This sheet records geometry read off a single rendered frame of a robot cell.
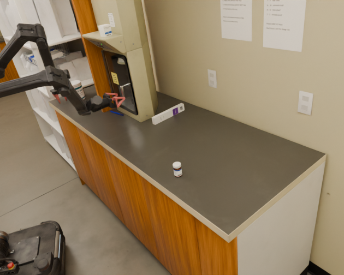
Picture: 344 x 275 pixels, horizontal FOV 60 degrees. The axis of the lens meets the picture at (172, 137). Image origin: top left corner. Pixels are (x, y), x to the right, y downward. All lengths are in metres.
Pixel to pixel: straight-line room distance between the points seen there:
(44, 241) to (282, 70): 1.92
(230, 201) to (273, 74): 0.71
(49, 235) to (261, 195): 1.63
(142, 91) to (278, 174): 0.99
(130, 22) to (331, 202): 1.48
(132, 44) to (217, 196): 1.02
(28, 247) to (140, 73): 1.43
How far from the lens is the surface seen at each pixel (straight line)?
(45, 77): 1.43
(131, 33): 1.84
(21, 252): 2.42
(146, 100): 1.97
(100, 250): 2.51
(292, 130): 1.70
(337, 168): 1.68
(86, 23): 2.12
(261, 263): 1.56
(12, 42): 1.81
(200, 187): 1.37
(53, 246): 2.36
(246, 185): 1.38
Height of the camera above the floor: 1.83
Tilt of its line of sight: 30 degrees down
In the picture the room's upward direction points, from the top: 9 degrees counter-clockwise
